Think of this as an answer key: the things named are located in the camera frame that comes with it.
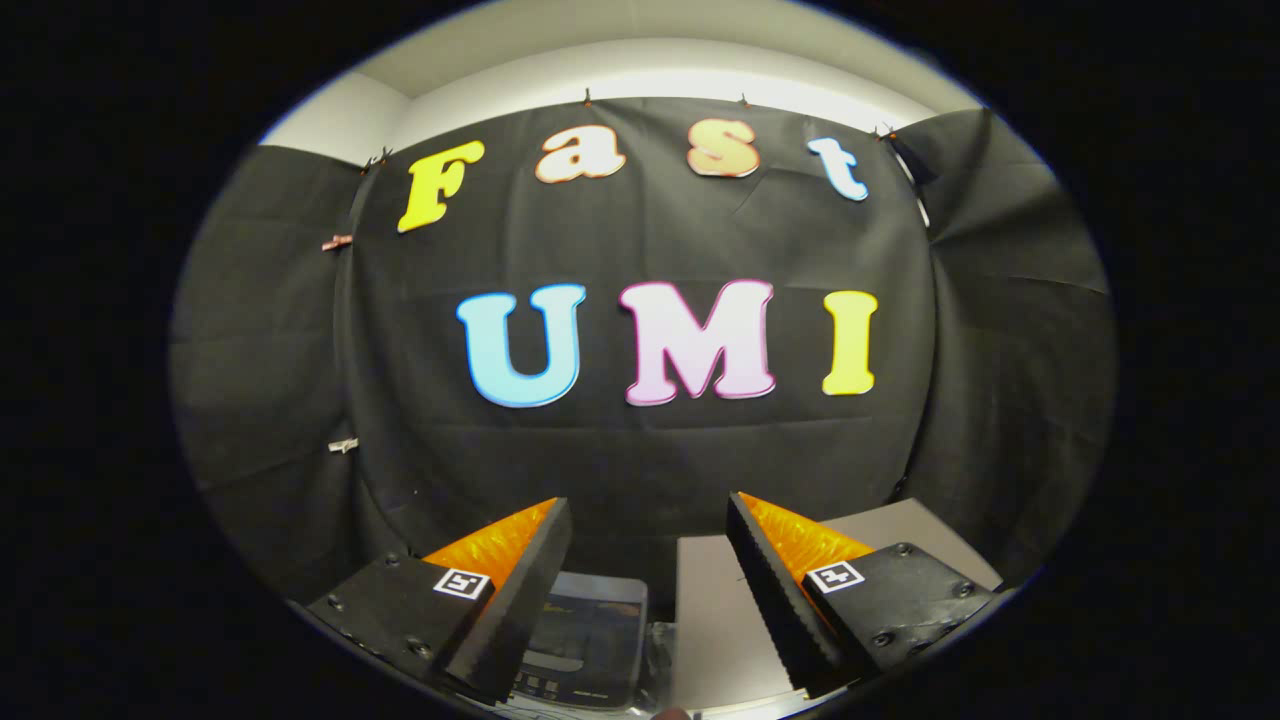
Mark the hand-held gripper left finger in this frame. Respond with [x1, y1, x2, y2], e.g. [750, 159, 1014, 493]
[305, 497, 573, 704]

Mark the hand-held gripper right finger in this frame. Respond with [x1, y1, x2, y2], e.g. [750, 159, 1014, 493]
[726, 491, 1001, 699]

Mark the dark grey washing machine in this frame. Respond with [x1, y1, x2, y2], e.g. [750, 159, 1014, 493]
[500, 570, 683, 717]

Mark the grey flat-topped stand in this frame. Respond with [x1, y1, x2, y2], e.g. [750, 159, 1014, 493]
[670, 498, 1004, 713]

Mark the black backdrop cloth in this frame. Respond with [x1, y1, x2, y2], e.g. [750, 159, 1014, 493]
[170, 95, 1116, 601]

